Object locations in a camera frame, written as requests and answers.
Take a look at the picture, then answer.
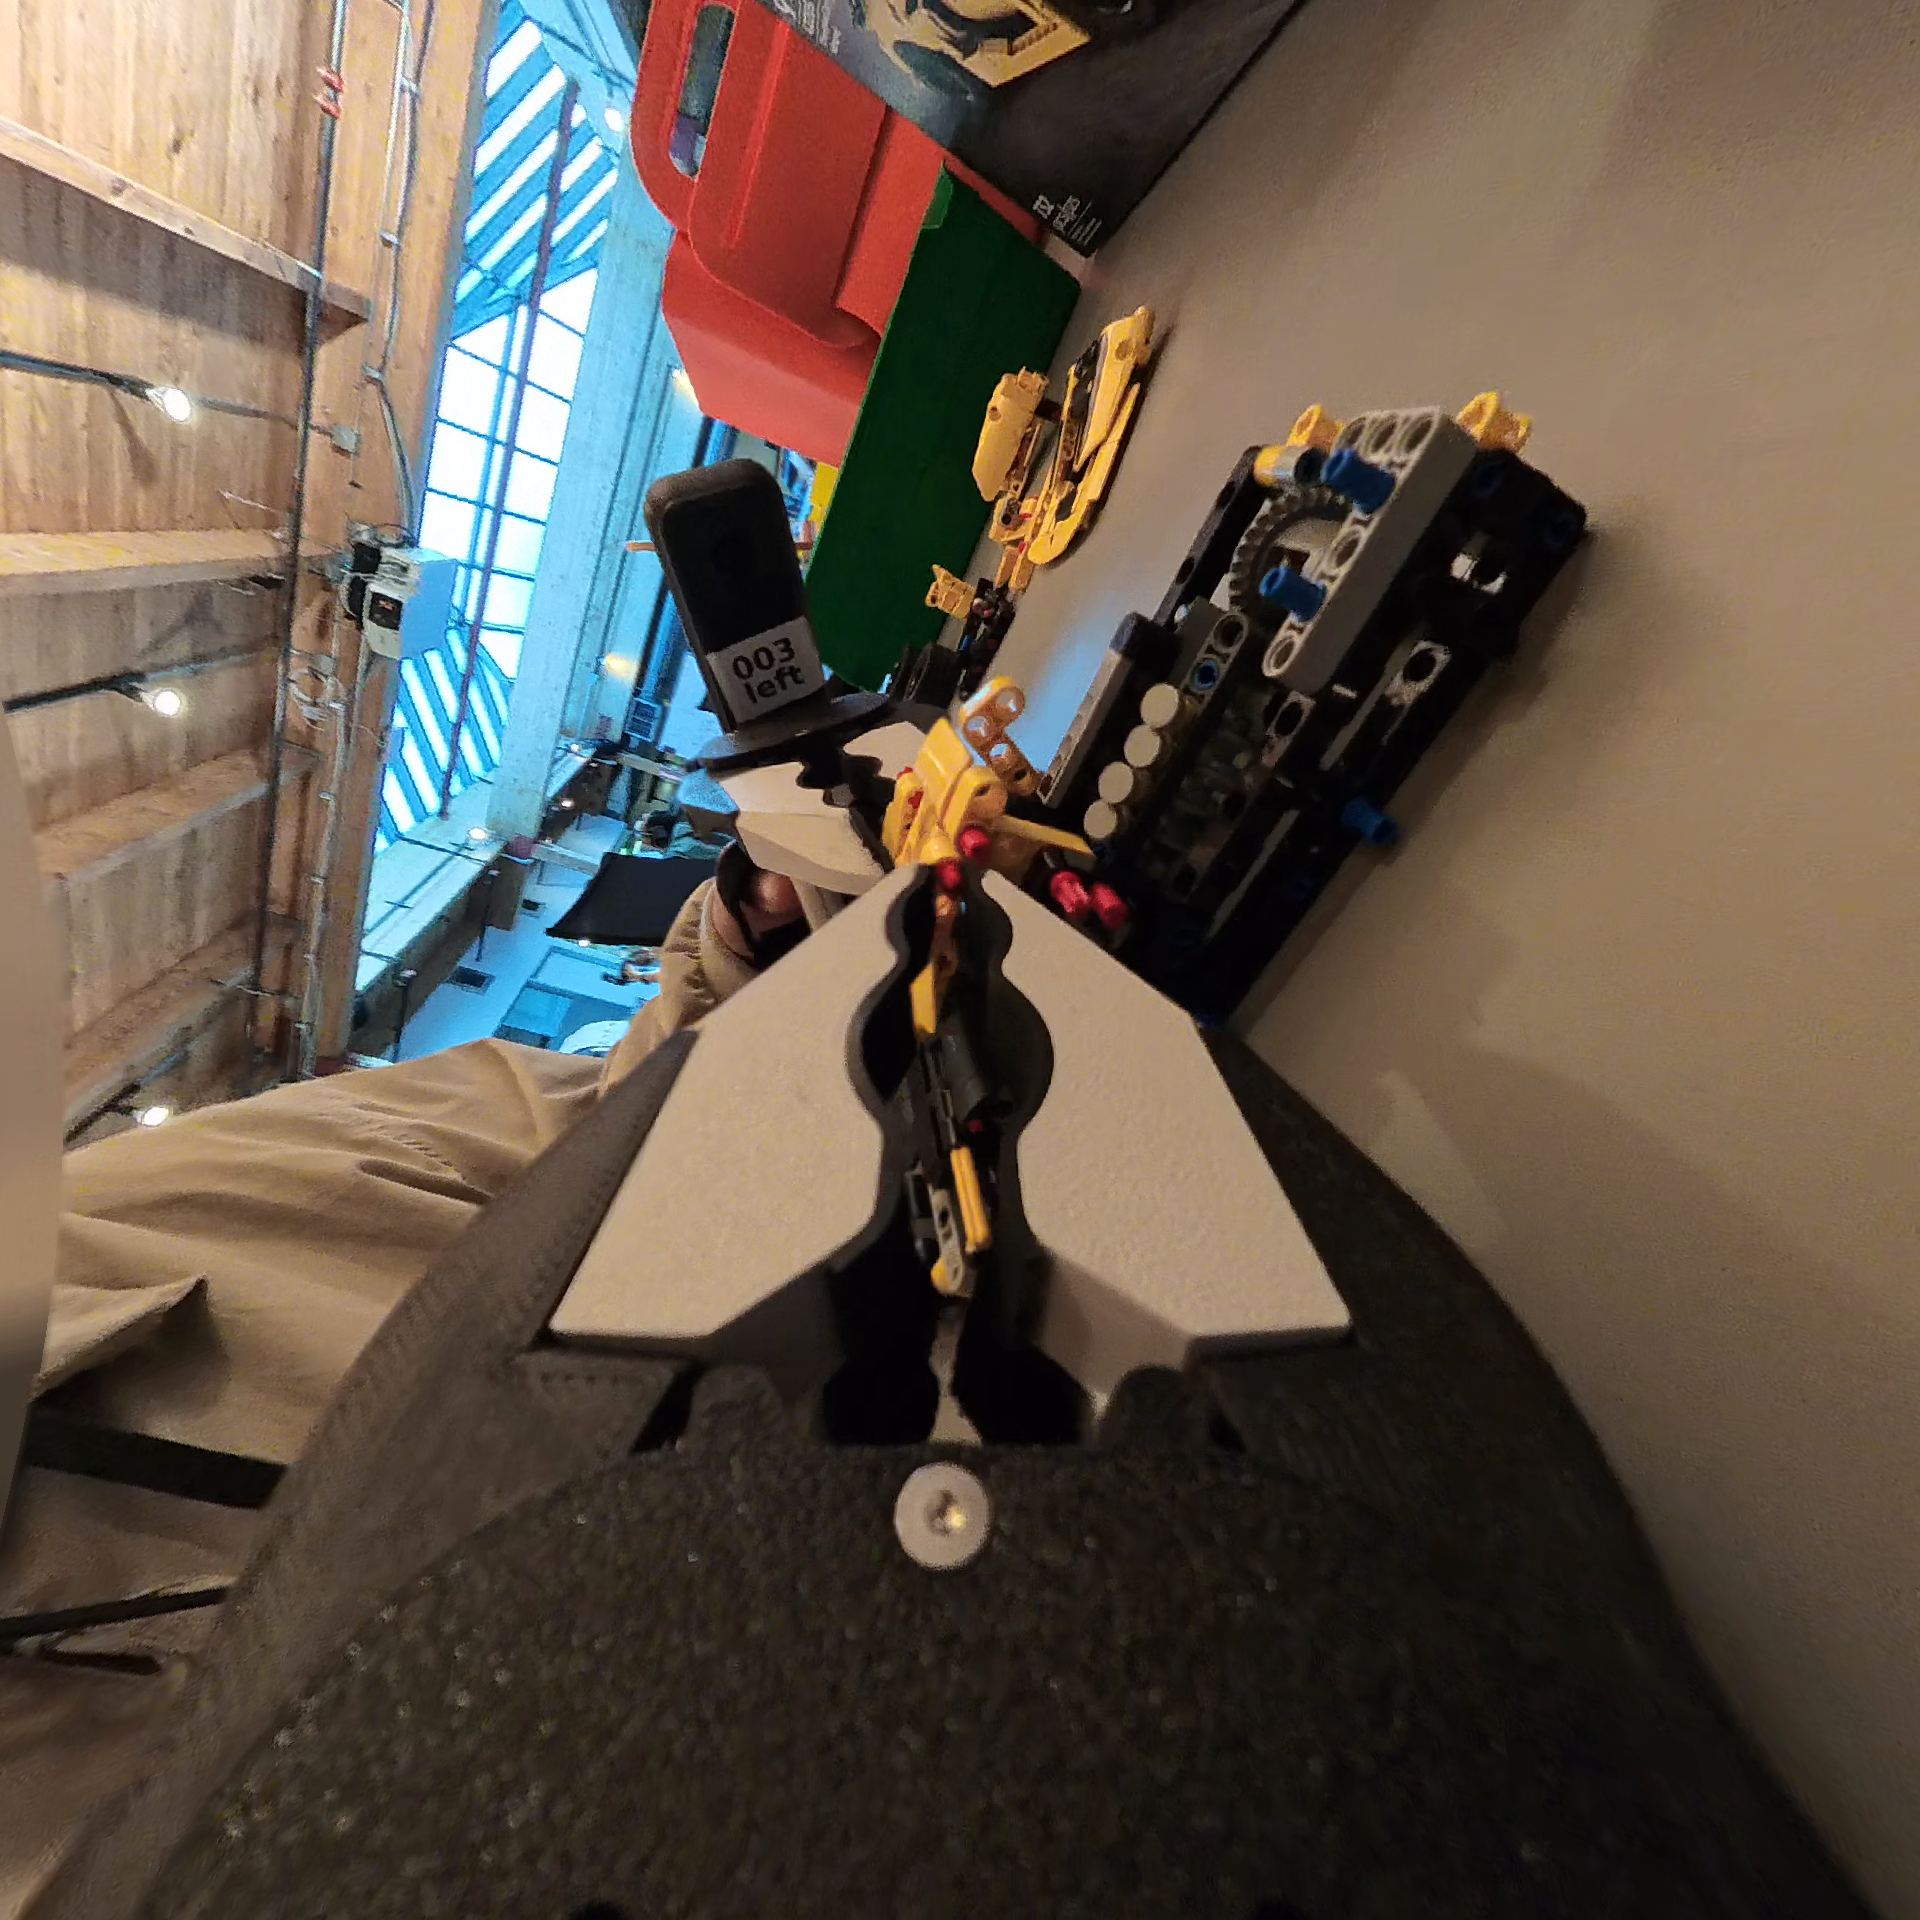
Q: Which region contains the black brick car chassis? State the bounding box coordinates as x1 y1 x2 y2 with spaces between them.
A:
1034 392 1593 1024

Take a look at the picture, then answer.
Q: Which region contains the person's beige jacket torso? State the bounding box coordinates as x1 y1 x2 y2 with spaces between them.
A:
0 1032 663 1920

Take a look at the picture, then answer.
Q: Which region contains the person's left forearm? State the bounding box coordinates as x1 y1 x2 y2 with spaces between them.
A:
597 882 789 1105

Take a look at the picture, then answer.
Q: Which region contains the red Lego storage case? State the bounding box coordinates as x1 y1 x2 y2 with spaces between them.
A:
625 0 992 471

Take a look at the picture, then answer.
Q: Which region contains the short yellow brick fender assembly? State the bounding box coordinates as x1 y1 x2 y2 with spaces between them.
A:
968 363 1056 507

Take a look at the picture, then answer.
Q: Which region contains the dark toy car box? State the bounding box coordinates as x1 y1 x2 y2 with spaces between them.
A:
750 0 1309 262

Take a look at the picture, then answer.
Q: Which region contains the black lanyard strap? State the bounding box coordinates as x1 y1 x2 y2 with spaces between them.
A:
0 1411 289 1672

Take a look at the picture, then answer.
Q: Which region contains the long yellow brick door assembly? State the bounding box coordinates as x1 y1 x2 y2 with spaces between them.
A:
990 305 1160 572

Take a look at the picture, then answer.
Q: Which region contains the grey desk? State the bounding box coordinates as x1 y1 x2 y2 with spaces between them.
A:
900 0 1920 1920

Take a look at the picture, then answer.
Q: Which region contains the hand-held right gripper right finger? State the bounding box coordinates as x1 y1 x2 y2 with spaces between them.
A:
972 879 1356 1434

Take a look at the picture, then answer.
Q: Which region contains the green plastic bin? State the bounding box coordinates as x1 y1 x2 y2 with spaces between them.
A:
802 163 1085 695

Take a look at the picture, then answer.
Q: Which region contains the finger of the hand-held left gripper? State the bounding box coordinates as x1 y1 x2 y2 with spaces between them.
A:
730 758 898 890

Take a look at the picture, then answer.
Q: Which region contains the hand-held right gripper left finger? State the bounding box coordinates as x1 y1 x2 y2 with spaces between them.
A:
545 864 935 1434

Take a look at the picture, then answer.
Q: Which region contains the person's left hand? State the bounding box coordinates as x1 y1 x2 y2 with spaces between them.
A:
718 866 825 970

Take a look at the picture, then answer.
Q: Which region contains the yellow black brick subassembly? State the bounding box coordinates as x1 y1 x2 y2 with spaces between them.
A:
877 675 1098 1300

